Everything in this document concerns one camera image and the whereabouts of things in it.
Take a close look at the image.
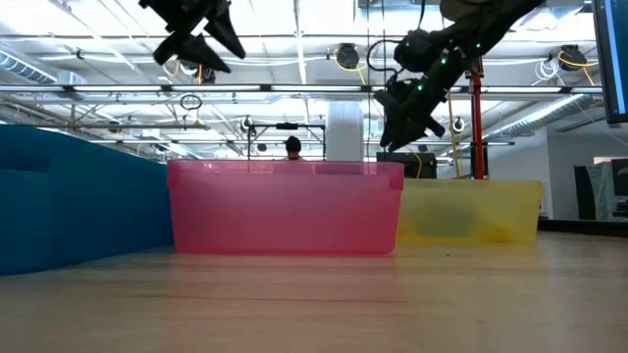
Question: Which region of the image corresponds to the black ceiling cable reel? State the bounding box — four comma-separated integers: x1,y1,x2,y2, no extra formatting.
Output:
177,57,218,85
334,42,362,72
557,43,589,71

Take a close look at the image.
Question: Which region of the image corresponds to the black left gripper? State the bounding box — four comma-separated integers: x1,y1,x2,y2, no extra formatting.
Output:
137,0,247,76

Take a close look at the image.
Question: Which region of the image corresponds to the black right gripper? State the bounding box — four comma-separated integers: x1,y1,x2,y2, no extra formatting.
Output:
374,63,465,153

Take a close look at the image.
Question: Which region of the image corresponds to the person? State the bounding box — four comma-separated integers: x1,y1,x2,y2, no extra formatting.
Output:
284,135,305,162

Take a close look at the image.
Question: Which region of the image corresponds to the pink translucent plastic bin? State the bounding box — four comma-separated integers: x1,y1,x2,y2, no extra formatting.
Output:
166,158,406,257

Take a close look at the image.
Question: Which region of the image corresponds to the black computer monitor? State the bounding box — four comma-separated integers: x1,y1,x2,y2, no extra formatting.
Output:
591,0,628,125

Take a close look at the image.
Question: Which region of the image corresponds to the yellow translucent plastic bin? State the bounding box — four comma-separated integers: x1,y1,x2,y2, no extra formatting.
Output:
396,177,544,246

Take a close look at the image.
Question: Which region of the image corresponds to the red desk lamp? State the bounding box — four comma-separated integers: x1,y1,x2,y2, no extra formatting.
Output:
464,53,488,180

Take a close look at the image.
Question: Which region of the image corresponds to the black gantry frame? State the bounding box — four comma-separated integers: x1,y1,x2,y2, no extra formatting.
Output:
246,122,328,162

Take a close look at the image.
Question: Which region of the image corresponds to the blue plastic bin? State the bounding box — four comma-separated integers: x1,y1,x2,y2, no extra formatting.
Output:
0,124,176,277

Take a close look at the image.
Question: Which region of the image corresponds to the yellow hanging cord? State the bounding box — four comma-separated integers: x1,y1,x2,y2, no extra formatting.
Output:
445,90,464,180

